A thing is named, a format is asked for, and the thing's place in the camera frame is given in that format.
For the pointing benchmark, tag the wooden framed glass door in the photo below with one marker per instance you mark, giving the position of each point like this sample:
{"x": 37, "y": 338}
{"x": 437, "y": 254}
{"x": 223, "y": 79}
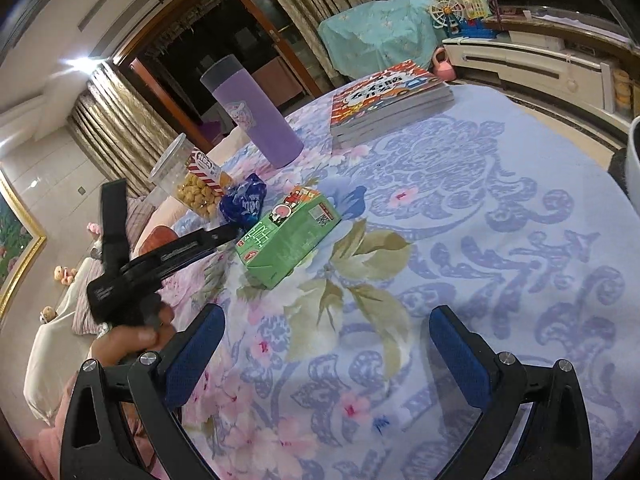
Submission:
{"x": 200, "y": 25}

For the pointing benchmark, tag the floral tablecloth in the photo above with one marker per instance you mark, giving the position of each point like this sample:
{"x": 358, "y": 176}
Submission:
{"x": 450, "y": 260}

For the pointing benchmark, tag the gold framed picture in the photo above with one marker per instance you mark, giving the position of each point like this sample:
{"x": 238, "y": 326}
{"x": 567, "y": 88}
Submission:
{"x": 15, "y": 240}

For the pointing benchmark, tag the ferris wheel toy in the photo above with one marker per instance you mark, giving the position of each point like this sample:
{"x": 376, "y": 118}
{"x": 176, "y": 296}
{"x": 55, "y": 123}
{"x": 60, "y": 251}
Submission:
{"x": 445, "y": 12}

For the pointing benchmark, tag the green drink carton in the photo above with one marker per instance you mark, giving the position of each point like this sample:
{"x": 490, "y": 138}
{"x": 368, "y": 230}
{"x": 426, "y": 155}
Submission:
{"x": 287, "y": 242}

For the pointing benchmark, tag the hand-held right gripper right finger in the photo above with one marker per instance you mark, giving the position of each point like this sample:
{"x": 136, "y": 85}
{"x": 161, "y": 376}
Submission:
{"x": 462, "y": 360}

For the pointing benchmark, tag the small brown plush toy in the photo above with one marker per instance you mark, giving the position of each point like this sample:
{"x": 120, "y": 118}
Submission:
{"x": 47, "y": 313}

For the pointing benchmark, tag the pink plush toy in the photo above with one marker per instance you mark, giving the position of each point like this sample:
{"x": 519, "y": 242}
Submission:
{"x": 93, "y": 228}

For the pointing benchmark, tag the pink kettlebell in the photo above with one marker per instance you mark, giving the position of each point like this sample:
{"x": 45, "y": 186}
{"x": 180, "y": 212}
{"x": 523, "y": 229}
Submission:
{"x": 443, "y": 66}

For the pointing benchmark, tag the grey trash bin black bag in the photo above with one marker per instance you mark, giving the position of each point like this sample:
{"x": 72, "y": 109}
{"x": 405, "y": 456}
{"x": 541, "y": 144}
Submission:
{"x": 634, "y": 160}

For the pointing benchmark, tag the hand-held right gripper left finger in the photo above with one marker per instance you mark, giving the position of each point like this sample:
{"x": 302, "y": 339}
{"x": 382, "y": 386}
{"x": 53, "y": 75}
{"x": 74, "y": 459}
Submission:
{"x": 197, "y": 355}

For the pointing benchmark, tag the teal cloth cover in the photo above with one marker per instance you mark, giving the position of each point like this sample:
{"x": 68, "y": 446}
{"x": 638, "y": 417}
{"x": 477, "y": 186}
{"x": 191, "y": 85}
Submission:
{"x": 380, "y": 30}

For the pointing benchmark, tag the clear snack jar striped label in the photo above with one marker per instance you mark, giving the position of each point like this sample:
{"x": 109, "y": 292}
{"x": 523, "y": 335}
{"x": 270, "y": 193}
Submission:
{"x": 200, "y": 190}

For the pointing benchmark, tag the person's left hand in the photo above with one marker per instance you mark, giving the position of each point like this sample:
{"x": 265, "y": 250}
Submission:
{"x": 127, "y": 342}

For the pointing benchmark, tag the purple drinking bottle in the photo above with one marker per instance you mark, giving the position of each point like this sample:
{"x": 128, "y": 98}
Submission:
{"x": 260, "y": 120}

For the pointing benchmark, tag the white television cabinet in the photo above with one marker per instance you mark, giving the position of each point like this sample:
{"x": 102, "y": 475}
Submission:
{"x": 500, "y": 55}

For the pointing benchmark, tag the white sofa cushion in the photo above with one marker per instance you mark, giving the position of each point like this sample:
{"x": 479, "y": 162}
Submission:
{"x": 50, "y": 360}

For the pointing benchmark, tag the blue toy base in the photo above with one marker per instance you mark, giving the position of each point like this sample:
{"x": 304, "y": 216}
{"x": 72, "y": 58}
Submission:
{"x": 475, "y": 30}

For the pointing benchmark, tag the stack of colourful books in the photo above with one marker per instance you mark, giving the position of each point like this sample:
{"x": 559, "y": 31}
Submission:
{"x": 385, "y": 95}

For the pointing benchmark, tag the person's left forearm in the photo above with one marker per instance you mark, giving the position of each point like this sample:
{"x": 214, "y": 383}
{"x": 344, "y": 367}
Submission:
{"x": 50, "y": 447}

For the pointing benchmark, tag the blue snack packet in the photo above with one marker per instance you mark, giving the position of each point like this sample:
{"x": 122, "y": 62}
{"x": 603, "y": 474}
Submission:
{"x": 245, "y": 205}

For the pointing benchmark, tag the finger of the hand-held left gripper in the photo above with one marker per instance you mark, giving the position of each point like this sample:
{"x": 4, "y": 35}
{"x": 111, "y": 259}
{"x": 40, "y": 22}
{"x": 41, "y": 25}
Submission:
{"x": 190, "y": 247}

